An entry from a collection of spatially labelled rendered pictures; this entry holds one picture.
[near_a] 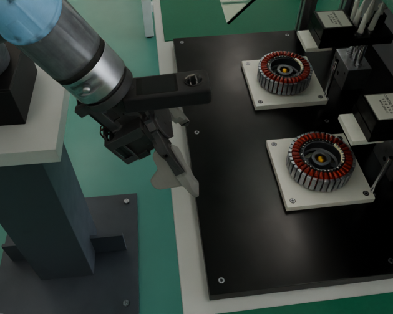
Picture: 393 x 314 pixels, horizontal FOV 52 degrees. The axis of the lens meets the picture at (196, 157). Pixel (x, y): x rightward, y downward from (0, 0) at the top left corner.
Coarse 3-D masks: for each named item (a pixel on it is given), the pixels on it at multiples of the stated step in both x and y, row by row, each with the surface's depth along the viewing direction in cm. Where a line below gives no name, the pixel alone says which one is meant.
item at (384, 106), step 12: (360, 96) 63; (372, 96) 63; (384, 96) 63; (360, 108) 63; (372, 108) 61; (384, 108) 61; (348, 120) 65; (360, 120) 64; (372, 120) 60; (384, 120) 59; (348, 132) 63; (360, 132) 63; (372, 132) 61; (384, 132) 61; (360, 144) 63
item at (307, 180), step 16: (304, 144) 70; (320, 144) 71; (336, 144) 70; (288, 160) 69; (304, 160) 68; (336, 160) 70; (352, 160) 68; (304, 176) 66; (320, 176) 65; (336, 176) 65
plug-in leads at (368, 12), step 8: (360, 8) 75; (368, 8) 74; (384, 8) 77; (352, 16) 79; (360, 16) 77; (368, 16) 74; (376, 16) 75; (384, 16) 78; (360, 24) 76; (360, 32) 77
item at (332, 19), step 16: (320, 16) 77; (336, 16) 77; (304, 32) 81; (320, 32) 76; (336, 32) 75; (352, 32) 76; (368, 32) 77; (384, 32) 78; (304, 48) 78; (320, 48) 77; (352, 48) 85
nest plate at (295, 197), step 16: (272, 144) 75; (288, 144) 75; (272, 160) 73; (288, 176) 70; (352, 176) 70; (288, 192) 68; (304, 192) 68; (320, 192) 68; (336, 192) 68; (352, 192) 68; (368, 192) 68; (288, 208) 66; (304, 208) 67
